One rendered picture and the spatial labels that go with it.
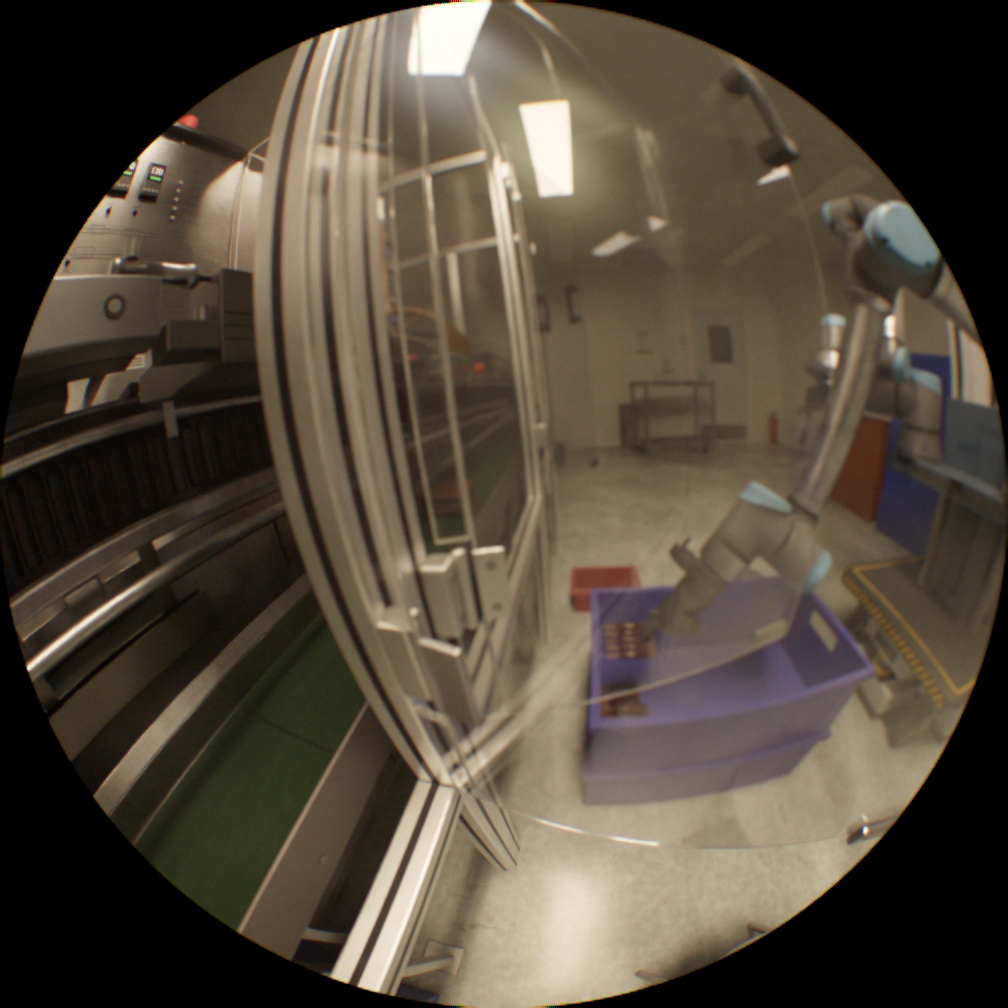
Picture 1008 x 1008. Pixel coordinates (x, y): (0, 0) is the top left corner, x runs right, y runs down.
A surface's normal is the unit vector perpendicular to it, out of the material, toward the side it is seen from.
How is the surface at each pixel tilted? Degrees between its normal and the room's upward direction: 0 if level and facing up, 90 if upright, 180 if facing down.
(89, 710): 90
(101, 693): 90
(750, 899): 0
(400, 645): 90
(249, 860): 2
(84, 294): 90
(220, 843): 2
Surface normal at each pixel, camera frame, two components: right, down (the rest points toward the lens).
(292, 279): -0.18, 0.33
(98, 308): 0.98, -0.05
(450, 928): -0.11, -0.94
